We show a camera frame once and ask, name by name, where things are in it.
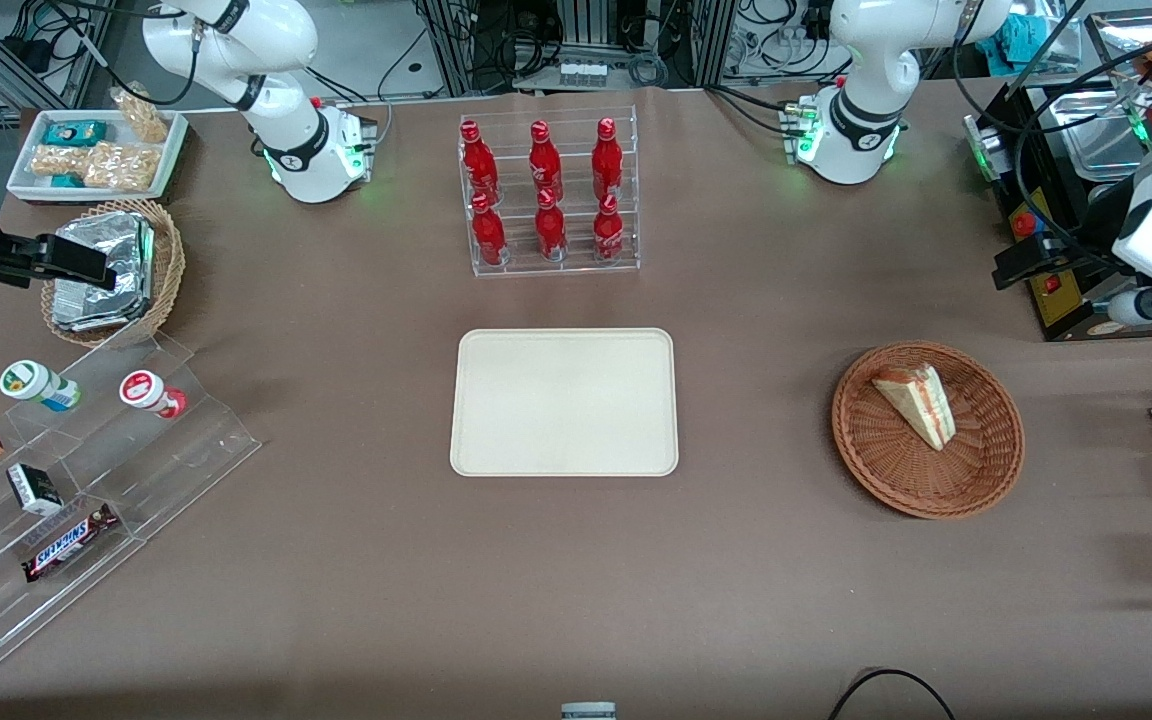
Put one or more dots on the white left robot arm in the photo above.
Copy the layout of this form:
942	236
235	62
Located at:
861	60

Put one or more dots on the stainless steel pan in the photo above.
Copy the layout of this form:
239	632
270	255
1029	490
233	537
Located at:
1096	130

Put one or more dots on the beige plastic tray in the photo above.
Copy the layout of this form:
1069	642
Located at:
536	420

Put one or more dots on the tall puffed snack bag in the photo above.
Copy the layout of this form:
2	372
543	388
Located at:
144	118

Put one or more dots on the light tan wicker basket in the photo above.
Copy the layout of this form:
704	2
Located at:
168	270

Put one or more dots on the small teal snack box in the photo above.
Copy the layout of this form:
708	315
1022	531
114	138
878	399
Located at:
66	181

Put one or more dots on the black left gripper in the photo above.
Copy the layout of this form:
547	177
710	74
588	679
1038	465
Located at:
1086	243

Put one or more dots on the clear acrylic bottle rack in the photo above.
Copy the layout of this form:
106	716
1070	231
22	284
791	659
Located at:
576	270

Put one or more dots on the clear acrylic step shelf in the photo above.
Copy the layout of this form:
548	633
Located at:
176	470

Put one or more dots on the Snickers chocolate bar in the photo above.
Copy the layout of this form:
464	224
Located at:
68	542

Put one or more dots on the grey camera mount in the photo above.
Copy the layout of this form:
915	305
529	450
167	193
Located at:
588	711

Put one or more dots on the red cola bottle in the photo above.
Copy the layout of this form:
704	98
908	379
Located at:
608	232
543	162
477	162
550	232
488	238
607	160

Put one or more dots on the small puffed snack bag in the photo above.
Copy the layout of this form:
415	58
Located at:
58	160

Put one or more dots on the large puffed snack bag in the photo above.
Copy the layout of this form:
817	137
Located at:
124	165

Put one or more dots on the brown wicker basket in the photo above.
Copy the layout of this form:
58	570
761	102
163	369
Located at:
886	470

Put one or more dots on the aluminium foil container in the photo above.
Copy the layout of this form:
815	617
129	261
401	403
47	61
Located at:
121	245

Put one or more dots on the white rectangular snack tray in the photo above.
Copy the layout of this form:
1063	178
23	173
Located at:
26	180

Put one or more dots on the large teal snack box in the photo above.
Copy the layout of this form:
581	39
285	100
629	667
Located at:
76	133

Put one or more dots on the teal cloth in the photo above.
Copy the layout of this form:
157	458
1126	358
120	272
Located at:
1021	38

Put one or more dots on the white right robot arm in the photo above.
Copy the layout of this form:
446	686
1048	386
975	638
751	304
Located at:
286	120

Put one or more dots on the green lid yogurt cup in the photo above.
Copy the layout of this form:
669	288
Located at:
31	383

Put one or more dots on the black white small carton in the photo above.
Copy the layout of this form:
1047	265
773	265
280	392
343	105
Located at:
34	490

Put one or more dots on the red lid yogurt cup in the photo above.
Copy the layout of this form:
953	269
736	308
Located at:
146	390

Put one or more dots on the triangular sandwich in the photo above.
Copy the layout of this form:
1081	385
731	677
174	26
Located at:
921	405

